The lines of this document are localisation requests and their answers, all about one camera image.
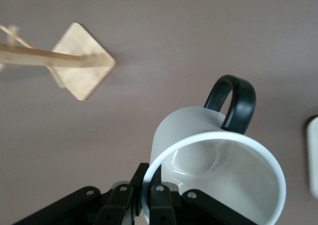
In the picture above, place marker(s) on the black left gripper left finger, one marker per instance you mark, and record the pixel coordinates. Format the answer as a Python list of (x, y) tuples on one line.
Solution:
[(109, 207)]

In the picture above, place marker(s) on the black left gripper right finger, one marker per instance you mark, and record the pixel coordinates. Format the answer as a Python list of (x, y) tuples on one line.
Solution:
[(174, 210)]

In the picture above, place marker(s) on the wooden cup rack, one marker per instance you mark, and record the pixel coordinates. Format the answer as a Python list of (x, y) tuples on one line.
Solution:
[(84, 68)]

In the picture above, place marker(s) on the cream plastic tray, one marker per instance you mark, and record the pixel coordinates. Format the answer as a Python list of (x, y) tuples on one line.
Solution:
[(313, 155)]

